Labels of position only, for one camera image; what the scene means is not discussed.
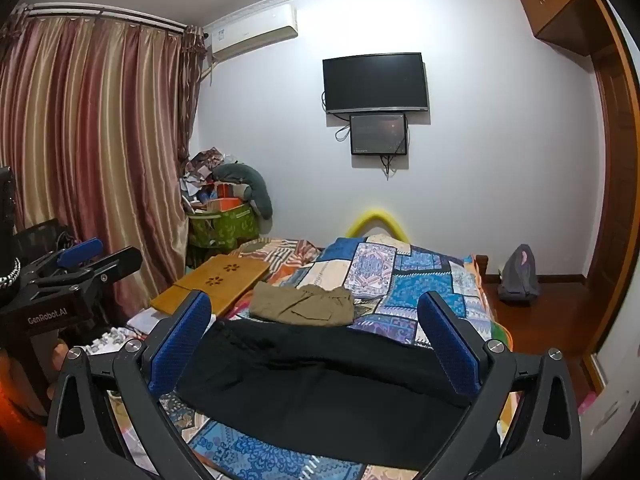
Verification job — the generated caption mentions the black pants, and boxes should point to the black pants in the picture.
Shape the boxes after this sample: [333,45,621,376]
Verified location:
[177,317,501,471]

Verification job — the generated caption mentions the white air conditioner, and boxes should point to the white air conditioner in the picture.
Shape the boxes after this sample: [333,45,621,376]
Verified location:
[209,4,299,61]

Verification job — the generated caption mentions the yellow foam tube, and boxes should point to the yellow foam tube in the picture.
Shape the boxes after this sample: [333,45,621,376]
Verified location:
[345,208,408,243]

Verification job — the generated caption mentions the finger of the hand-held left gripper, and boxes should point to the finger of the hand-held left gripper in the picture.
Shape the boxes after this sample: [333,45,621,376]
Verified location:
[37,246,143,292]
[37,239,104,273]

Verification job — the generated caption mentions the green storage box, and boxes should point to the green storage box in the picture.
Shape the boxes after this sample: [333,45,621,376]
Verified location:
[187,203,261,261]

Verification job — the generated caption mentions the white curtain rail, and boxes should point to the white curtain rail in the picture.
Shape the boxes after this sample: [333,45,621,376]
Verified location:
[15,2,188,36]

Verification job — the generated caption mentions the grey backpack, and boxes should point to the grey backpack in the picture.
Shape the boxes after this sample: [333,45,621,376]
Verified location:
[497,244,542,304]

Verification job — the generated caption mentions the blue patchwork quilt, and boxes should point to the blue patchwork quilt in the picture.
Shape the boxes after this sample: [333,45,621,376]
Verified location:
[107,235,516,480]

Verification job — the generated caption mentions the khaki pants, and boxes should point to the khaki pants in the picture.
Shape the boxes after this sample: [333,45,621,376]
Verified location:
[249,283,356,328]

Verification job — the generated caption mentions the wooden door frame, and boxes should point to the wooden door frame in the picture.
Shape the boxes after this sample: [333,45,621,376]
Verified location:
[582,0,640,396]

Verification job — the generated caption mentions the small black wall monitor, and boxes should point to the small black wall monitor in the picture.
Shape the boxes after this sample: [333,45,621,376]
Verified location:
[349,112,408,157]

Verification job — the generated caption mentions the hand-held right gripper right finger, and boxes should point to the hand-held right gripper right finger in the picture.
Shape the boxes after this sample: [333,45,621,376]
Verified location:
[416,290,583,480]

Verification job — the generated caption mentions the white floral cloth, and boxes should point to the white floral cloth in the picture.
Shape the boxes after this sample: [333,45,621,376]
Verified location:
[85,327,136,357]

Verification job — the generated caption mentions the striped red and gold curtain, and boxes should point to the striped red and gold curtain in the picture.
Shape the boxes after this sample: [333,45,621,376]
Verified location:
[0,15,208,321]

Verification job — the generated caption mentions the wooden wall cabinet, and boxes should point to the wooden wall cabinet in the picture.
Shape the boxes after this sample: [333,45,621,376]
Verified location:
[517,0,608,58]

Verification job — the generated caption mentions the wooden lap desk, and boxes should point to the wooden lap desk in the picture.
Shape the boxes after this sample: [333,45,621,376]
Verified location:
[150,254,271,318]

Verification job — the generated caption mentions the black wall television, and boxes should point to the black wall television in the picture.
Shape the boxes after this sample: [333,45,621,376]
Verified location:
[322,52,431,116]

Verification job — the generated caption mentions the person's left hand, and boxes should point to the person's left hand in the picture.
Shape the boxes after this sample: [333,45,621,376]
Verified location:
[47,338,71,401]

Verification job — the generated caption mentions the grey curved pillow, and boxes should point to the grey curved pillow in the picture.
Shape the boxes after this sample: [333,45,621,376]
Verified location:
[212,162,273,220]

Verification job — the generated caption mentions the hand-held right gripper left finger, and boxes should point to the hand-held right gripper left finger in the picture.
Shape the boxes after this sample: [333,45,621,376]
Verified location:
[45,290,221,480]

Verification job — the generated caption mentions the white folded cloth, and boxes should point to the white folded cloth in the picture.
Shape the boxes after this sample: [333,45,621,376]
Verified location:
[127,309,173,337]

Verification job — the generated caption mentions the orange striped blanket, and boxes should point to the orange striped blanket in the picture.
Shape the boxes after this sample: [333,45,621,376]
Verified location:
[235,237,326,283]

